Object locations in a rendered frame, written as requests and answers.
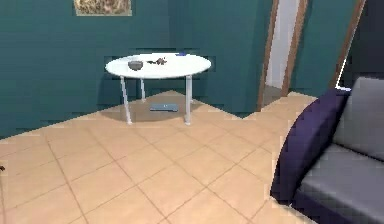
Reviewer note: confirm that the white round table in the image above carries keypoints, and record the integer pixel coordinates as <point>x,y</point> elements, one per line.
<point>173,68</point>

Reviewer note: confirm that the brown framed doorway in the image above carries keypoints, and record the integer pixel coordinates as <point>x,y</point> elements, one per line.
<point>282,50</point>

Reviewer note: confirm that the dark brown small object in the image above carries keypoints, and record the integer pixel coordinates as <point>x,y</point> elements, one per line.
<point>159,61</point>

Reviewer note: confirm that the framed brown picture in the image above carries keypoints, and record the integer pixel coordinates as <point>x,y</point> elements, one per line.
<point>102,7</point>

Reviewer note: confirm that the grey blue flat object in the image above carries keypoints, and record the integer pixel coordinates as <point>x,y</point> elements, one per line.
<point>164,107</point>

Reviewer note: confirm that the purple grey sofa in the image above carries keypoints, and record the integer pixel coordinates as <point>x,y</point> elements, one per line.
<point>346,160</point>

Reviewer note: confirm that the grey bowl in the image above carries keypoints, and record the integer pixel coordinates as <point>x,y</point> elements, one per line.
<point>135,65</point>

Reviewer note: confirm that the small blue object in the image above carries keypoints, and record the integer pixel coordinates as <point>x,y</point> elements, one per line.
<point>181,54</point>

